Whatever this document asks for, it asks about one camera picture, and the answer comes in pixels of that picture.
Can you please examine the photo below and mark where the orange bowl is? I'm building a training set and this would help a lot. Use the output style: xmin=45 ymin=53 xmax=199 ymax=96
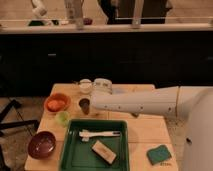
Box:
xmin=44 ymin=93 xmax=71 ymax=113

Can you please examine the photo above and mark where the green plastic tray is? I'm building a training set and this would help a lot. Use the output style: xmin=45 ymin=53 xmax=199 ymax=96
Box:
xmin=58 ymin=118 xmax=131 ymax=171

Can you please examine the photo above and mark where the dark red background object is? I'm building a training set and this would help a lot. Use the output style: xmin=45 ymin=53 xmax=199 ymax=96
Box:
xmin=83 ymin=18 xmax=93 ymax=25

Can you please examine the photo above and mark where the black folding stand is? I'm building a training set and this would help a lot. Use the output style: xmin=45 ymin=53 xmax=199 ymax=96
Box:
xmin=0 ymin=98 xmax=40 ymax=171

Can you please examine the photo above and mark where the small metal cup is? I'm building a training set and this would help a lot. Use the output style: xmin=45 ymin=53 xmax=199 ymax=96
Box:
xmin=79 ymin=98 xmax=90 ymax=115

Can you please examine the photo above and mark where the light green cup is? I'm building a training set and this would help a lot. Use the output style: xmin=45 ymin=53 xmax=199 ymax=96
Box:
xmin=55 ymin=111 xmax=69 ymax=127

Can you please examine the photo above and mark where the dark maroon bowl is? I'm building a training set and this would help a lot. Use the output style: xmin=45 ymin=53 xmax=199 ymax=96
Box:
xmin=28 ymin=131 xmax=56 ymax=160

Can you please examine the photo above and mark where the dark green background tray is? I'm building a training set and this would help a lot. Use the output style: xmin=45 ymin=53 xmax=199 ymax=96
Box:
xmin=27 ymin=19 xmax=60 ymax=27

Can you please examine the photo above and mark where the orange fruit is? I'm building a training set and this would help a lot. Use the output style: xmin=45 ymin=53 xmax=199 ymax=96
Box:
xmin=47 ymin=100 xmax=65 ymax=111

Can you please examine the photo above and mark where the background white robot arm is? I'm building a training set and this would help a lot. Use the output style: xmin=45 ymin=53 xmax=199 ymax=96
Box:
xmin=31 ymin=0 xmax=47 ymax=20

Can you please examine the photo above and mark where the green sponge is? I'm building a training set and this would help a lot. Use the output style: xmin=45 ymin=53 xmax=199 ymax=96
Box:
xmin=146 ymin=145 xmax=172 ymax=165

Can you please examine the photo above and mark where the wooden block brush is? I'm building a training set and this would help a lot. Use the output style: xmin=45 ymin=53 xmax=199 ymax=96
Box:
xmin=92 ymin=140 xmax=116 ymax=164

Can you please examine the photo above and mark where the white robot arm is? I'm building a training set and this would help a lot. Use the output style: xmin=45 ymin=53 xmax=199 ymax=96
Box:
xmin=91 ymin=86 xmax=213 ymax=171

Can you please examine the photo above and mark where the green cucumber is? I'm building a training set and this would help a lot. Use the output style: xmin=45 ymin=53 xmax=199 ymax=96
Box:
xmin=131 ymin=113 xmax=140 ymax=118

